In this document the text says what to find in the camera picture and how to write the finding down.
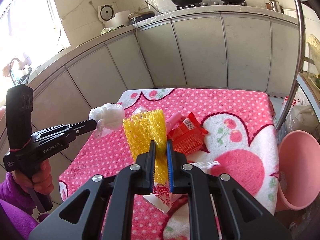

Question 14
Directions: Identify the white plastic bag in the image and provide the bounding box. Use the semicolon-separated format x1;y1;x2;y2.
88;103;125;139

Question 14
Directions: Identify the yellow foam fruit net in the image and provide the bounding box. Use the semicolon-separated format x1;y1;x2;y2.
123;109;169;185

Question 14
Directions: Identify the white tissue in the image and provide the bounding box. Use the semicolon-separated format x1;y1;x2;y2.
189;161;221;174

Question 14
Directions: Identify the red white paper cup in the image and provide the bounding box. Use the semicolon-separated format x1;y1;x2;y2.
143;183;182;213

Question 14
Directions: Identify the red snack wrapper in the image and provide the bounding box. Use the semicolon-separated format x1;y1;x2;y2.
167;112;209;156

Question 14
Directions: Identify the purple sleeve forearm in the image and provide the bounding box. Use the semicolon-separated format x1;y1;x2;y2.
1;172;39;239

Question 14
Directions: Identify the pink plastic trash bin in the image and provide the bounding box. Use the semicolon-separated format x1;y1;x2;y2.
276;131;319;212

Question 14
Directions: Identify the person's left hand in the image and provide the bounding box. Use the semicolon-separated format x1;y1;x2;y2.
11;159;54;195

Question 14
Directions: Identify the pink tube wrapper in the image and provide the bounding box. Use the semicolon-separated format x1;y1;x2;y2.
165;112;182;134

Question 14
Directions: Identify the white bag under shelf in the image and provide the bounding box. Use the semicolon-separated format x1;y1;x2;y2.
278;92;319;138

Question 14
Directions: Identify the white rice cooker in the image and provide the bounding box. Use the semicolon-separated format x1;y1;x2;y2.
97;4;130;28

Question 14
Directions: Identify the black induction cooker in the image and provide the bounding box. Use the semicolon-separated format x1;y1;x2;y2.
128;11;155;24

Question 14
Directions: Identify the metal shelf rack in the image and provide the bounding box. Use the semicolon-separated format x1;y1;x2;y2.
275;0;319;131

